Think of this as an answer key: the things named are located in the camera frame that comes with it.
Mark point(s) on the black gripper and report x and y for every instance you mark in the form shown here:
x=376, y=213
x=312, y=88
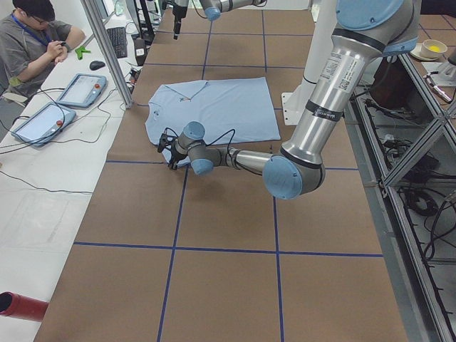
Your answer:
x=177, y=11
x=177, y=154

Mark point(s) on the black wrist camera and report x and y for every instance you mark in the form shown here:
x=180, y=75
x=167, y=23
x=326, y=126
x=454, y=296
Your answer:
x=165, y=142

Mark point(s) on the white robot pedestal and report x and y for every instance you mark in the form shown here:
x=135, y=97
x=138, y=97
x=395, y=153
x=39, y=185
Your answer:
x=293, y=104

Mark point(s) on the seated person grey shirt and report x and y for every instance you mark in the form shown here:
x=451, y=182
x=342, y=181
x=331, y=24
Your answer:
x=33, y=42

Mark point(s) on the near teach pendant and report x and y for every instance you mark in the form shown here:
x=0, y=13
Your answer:
x=44, y=125

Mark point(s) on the aluminium frame post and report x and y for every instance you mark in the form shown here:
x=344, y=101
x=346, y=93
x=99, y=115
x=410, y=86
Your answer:
x=96, y=23

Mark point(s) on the black keyboard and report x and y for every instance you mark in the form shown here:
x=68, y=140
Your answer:
x=118, y=39

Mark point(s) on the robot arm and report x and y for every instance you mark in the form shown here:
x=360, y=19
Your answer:
x=212, y=9
x=361, y=31

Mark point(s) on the teach pendant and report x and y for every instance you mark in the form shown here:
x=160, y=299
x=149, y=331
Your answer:
x=44, y=125
x=82, y=91

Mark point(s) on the light blue t-shirt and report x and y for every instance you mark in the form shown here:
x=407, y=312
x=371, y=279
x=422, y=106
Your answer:
x=231, y=111

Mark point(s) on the far teach pendant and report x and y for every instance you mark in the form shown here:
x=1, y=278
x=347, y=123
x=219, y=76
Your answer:
x=82, y=91

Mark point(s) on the red cylinder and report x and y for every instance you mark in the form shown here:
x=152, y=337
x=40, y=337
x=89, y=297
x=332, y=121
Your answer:
x=22, y=307

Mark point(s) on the black computer mouse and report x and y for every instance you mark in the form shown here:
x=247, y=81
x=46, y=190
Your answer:
x=96, y=65

